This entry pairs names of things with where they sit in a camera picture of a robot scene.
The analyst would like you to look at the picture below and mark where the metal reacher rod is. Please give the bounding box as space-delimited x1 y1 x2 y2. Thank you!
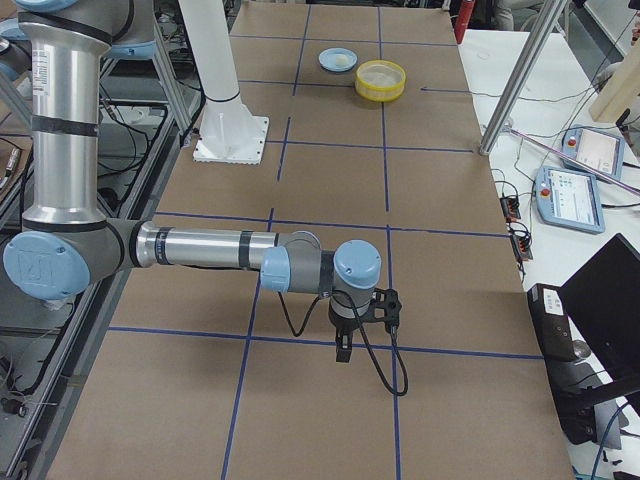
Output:
502 126 640 197

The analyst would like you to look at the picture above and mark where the orange black adapter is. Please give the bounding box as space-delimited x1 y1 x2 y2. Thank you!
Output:
507 221 533 261
498 180 521 221

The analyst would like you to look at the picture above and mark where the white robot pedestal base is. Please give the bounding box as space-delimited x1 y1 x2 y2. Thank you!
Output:
179 0 269 165

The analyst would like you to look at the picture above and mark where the blue teach pendant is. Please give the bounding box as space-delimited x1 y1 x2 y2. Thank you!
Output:
562 125 624 180
535 166 605 234

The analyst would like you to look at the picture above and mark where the near blue teach pendant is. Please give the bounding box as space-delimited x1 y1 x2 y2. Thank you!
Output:
535 166 605 234

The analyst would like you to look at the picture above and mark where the red cylinder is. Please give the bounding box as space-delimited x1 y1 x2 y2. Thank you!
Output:
454 0 475 45

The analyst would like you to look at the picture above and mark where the aluminium frame post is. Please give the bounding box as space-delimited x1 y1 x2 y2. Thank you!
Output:
479 0 567 156

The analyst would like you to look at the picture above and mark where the near orange black adapter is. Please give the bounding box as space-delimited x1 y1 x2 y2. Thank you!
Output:
507 221 533 261

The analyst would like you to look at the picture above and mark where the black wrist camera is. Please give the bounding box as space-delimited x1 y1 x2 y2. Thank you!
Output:
372 288 402 335

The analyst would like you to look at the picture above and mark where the white steamed bun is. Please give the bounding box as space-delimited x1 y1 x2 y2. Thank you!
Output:
334 54 351 68

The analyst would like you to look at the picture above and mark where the light blue plate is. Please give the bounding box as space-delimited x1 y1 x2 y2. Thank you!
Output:
318 47 358 73

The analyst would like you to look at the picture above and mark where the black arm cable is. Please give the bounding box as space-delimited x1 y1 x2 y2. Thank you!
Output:
276 289 410 398

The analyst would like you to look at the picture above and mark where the yellow bamboo steamer basket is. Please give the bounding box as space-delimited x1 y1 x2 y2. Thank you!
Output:
355 60 407 103

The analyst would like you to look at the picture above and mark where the far orange black adapter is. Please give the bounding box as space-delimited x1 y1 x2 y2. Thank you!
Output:
498 180 521 221

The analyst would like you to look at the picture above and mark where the far blue teach pendant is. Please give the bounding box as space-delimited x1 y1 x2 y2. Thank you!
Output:
562 125 624 180

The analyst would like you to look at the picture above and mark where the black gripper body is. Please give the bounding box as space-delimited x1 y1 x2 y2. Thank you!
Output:
329 289 374 336

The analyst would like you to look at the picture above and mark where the wooden plank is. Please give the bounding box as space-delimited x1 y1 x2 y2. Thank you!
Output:
589 42 640 123

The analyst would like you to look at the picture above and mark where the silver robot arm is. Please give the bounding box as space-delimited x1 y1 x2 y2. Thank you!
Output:
3 1 381 362

